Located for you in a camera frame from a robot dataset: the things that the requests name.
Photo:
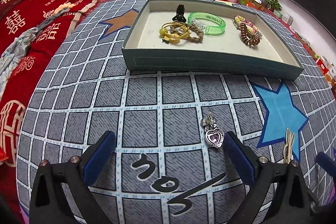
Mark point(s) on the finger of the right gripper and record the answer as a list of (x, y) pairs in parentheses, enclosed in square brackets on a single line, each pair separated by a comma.
[(326, 163)]

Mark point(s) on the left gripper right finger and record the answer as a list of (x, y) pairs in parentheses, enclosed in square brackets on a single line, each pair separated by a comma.
[(290, 202)]

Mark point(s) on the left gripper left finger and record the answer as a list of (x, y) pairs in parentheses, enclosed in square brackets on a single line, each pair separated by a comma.
[(48, 202)]

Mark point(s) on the beige hair tie bow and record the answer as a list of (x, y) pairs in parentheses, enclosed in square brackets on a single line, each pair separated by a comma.
[(287, 150)]

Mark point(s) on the purple heart silver pendant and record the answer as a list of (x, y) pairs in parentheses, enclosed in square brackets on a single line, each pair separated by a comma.
[(214, 135)]

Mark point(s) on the green translucent bangle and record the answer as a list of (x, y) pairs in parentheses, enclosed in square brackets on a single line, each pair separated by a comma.
[(209, 24)]

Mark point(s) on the black hair claw clip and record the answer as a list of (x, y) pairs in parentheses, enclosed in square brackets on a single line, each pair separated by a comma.
[(179, 17)]

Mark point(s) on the teal jewelry tray box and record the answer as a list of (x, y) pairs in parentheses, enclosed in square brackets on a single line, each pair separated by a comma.
[(143, 48)]

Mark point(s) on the grey checkered table cloth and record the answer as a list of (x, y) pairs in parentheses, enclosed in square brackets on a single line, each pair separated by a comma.
[(163, 170)]

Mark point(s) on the light blue floral blanket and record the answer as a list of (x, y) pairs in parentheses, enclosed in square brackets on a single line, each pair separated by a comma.
[(18, 49)]

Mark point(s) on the potted green plant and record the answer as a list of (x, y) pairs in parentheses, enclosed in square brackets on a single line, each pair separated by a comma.
[(273, 5)]

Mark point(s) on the red covered sofa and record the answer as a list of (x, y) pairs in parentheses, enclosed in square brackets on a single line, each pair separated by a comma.
[(22, 82)]

